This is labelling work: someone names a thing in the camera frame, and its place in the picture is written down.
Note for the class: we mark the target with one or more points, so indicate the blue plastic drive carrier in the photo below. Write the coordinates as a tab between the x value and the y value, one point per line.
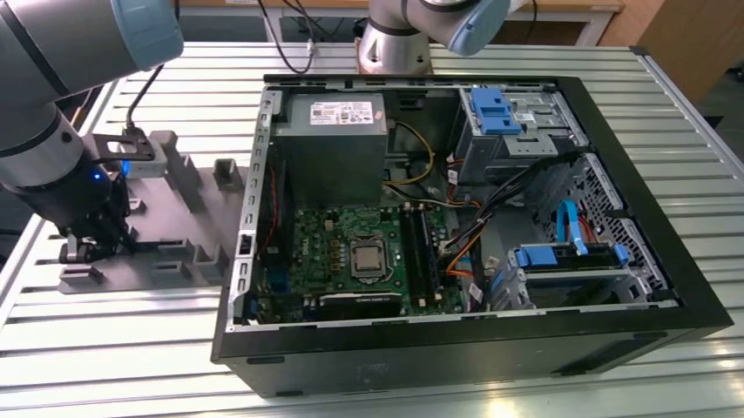
495	109

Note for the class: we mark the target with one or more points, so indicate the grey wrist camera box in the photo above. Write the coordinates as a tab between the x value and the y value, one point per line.
146	165

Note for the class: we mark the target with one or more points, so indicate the silver CPU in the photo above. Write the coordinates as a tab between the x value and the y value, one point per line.
368	258

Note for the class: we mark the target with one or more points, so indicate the green Dell motherboard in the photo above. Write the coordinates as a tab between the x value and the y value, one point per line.
317	231

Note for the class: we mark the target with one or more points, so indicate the white main power connector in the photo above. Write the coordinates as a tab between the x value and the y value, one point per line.
445	248

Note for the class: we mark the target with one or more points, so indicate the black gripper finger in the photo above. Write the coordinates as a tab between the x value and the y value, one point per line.
93	251
125	239

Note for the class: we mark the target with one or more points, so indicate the wooden cabinet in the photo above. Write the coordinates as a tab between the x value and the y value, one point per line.
686	39

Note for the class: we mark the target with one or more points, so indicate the black RAM slot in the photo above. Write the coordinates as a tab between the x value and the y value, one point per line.
424	248
409	244

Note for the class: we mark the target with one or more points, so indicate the wooden desk white frame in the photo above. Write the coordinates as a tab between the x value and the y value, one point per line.
582	6

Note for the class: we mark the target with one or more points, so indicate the grey parts rack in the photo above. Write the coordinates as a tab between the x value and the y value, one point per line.
174	213

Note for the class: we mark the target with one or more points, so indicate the blue RAM stick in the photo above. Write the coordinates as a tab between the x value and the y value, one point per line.
160	245

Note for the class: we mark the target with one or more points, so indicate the black table corner cap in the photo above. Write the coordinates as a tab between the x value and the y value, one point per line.
639	50

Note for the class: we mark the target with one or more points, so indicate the white four-pin power socket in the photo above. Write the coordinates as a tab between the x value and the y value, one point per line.
329	224

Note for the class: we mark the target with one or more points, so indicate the grey metal drive cage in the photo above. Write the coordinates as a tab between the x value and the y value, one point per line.
535	143

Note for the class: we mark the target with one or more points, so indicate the blue board connector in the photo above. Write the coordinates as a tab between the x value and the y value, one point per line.
280	280

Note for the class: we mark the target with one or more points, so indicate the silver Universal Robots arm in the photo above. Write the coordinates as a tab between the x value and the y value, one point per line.
35	65

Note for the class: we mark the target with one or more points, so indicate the black open PC case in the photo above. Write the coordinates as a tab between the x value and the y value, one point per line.
407	348

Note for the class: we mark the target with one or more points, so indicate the grey metal disk bay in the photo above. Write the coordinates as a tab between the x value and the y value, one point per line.
576	273

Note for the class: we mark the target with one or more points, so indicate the hard disk in blue carrier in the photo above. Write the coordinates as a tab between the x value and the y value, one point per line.
538	258

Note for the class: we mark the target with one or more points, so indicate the black graphics card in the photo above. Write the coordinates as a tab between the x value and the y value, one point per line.
361	307

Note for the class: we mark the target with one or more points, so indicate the grey power supply unit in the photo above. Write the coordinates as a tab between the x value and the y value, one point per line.
332	165

